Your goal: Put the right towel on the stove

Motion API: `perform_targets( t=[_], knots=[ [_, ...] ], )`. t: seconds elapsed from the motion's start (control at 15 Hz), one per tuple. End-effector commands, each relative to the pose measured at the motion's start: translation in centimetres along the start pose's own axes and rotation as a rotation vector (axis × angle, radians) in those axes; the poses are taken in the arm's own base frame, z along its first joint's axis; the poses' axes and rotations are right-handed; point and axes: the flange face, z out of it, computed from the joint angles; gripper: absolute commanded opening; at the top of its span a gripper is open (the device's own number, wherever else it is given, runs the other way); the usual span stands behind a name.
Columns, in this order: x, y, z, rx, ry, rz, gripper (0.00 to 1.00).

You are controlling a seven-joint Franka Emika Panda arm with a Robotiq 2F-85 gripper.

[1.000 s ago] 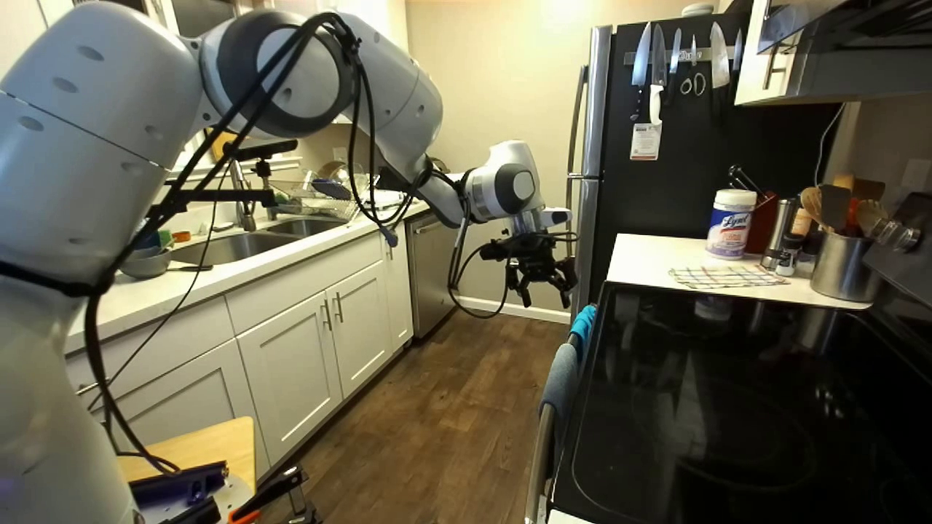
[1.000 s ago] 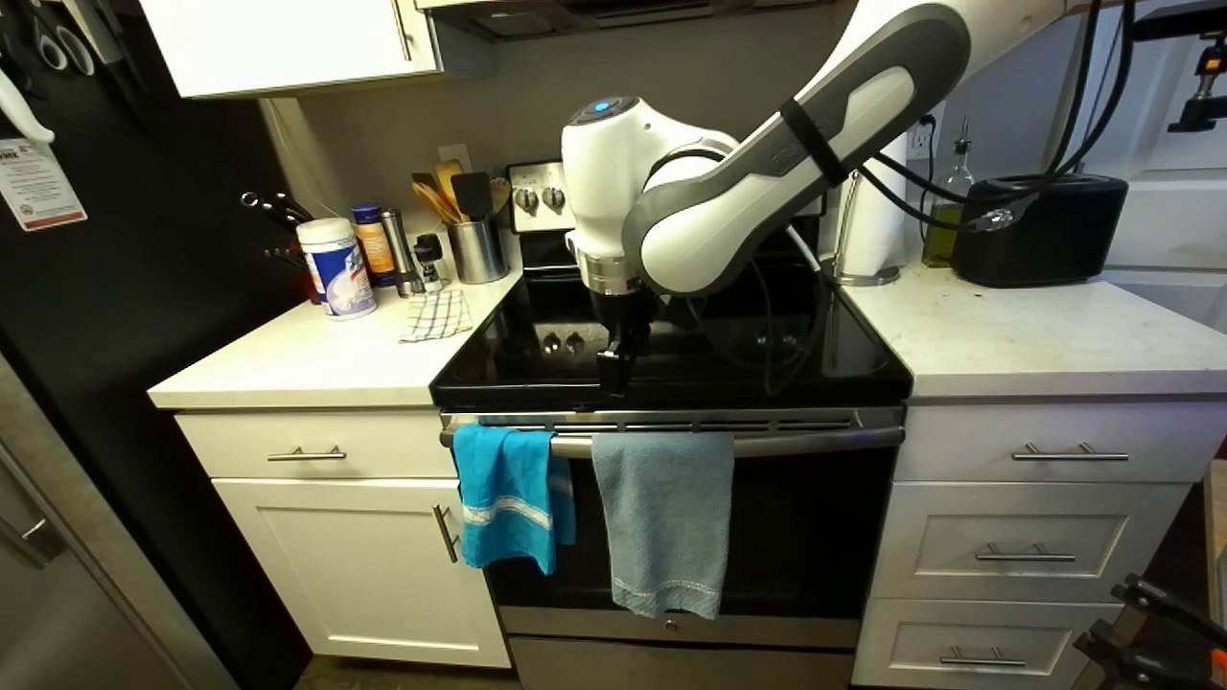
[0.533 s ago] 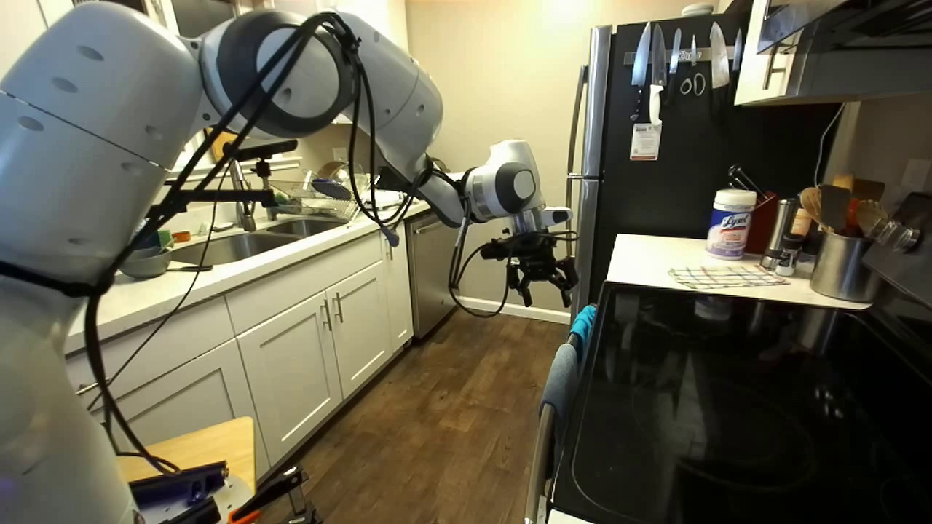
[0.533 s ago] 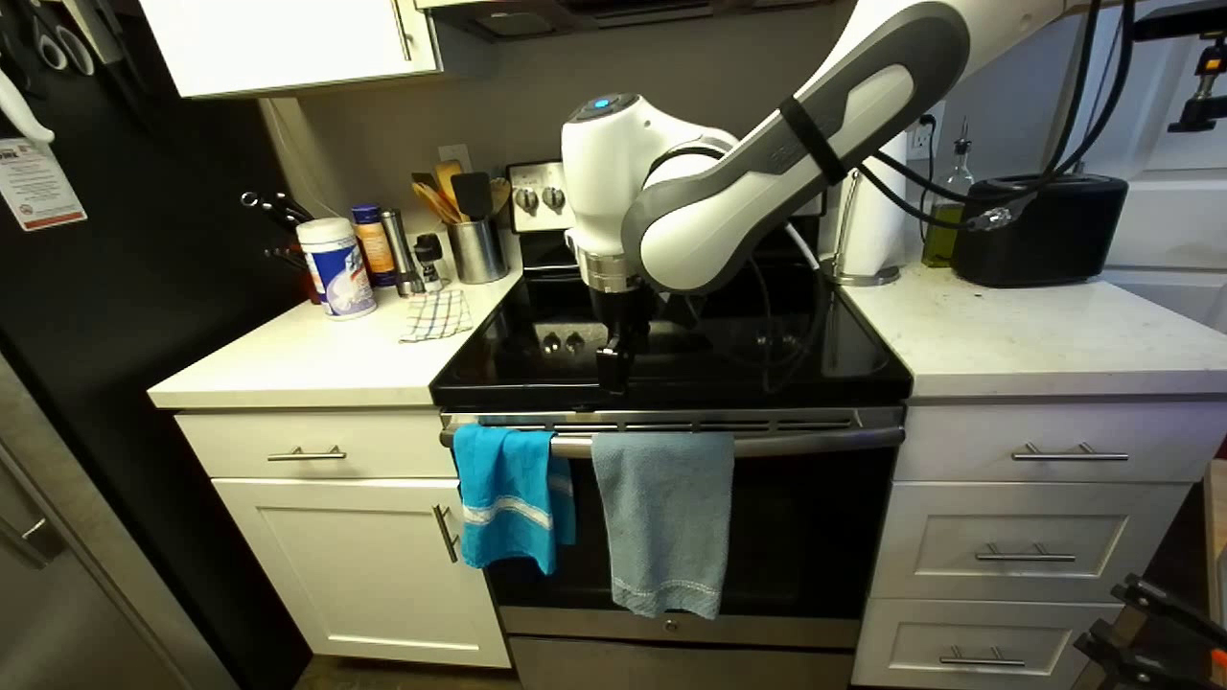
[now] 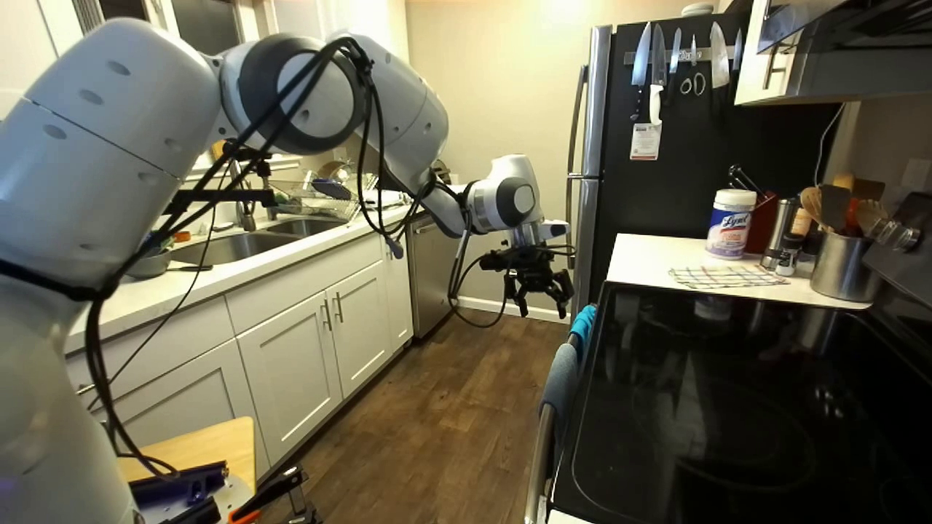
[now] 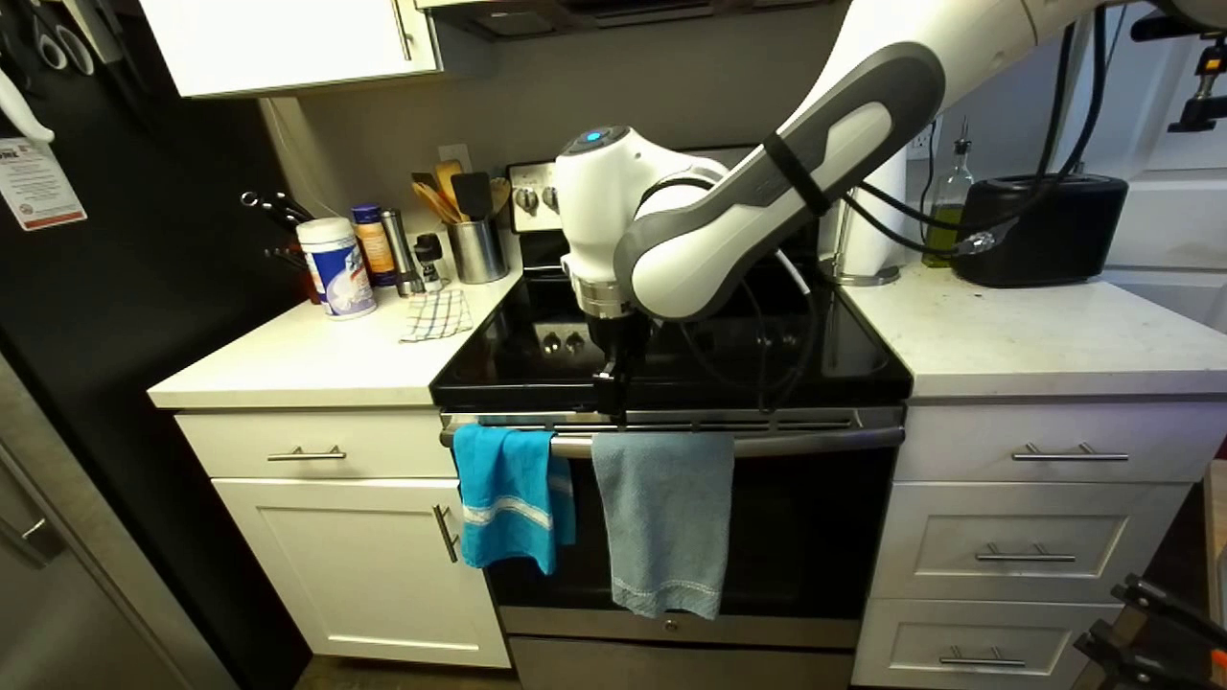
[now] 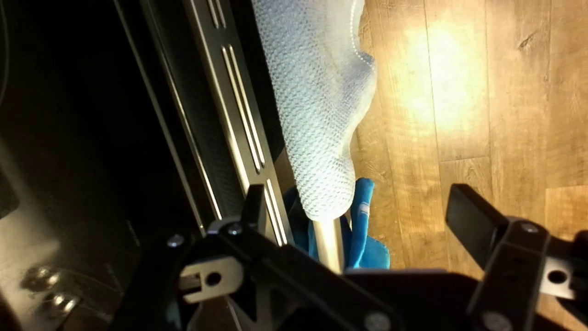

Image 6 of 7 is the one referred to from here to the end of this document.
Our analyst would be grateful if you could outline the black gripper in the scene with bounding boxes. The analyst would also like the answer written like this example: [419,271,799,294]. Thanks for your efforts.
[592,313,651,423]

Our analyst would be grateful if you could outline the light blue towel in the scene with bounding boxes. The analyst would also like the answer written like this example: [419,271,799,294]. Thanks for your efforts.
[592,437,736,622]

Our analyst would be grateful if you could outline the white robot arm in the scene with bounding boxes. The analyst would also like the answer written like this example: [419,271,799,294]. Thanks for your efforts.
[559,0,1227,415]

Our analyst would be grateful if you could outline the black glass-top stove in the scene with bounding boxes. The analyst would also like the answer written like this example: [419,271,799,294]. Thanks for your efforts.
[429,165,909,690]

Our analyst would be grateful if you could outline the bright blue striped towel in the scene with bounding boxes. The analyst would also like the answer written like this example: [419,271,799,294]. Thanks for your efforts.
[454,423,574,575]

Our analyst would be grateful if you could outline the paper towel roll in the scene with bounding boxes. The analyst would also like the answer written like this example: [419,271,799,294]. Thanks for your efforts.
[836,152,916,284]

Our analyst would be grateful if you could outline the steel utensil holder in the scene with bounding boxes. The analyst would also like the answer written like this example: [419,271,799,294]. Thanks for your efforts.
[455,217,500,284]

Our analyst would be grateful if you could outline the patterned trivet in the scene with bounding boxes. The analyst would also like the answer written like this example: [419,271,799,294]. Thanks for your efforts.
[398,286,473,346]

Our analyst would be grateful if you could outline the orange spice jar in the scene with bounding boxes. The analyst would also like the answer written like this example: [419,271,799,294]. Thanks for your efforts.
[353,206,396,284]

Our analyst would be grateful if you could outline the white wipes canister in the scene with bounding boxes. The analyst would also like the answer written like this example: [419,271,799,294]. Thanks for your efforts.
[294,217,376,317]

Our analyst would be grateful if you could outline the white left base cabinet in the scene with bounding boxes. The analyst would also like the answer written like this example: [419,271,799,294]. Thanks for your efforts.
[178,411,510,669]

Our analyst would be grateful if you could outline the olive oil bottle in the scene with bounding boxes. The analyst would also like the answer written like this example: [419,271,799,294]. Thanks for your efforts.
[923,137,974,270]

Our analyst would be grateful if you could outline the black toaster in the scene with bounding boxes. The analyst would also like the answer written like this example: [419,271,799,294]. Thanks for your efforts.
[951,176,1126,286]

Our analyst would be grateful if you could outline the white right drawer cabinet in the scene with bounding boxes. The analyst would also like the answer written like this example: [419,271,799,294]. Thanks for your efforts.
[855,400,1227,690]

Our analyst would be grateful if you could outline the black refrigerator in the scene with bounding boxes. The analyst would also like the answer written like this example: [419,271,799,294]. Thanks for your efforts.
[0,0,312,690]

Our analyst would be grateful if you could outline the white upper cabinet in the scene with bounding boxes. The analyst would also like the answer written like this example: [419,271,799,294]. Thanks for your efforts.
[139,0,444,94]

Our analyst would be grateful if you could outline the steel oven door handle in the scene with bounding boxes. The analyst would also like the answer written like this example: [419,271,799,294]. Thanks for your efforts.
[440,415,905,459]

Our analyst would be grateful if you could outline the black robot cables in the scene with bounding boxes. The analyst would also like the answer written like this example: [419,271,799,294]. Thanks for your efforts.
[836,2,1117,259]

